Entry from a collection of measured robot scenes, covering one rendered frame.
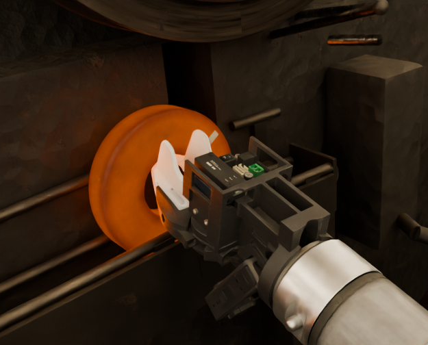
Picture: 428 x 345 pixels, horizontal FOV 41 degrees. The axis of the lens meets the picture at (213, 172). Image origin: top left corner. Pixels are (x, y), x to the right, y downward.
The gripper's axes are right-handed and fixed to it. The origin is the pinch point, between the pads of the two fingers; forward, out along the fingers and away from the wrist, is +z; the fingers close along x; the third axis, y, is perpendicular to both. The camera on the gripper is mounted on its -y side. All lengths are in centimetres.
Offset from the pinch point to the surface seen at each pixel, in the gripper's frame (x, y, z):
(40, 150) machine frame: 10.1, 1.9, 6.0
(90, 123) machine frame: 4.7, 3.0, 6.3
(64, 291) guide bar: 13.6, -4.8, -5.7
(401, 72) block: -30.3, 4.4, -3.7
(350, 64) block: -28.9, 3.1, 2.8
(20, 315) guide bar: 17.6, -5.2, -5.9
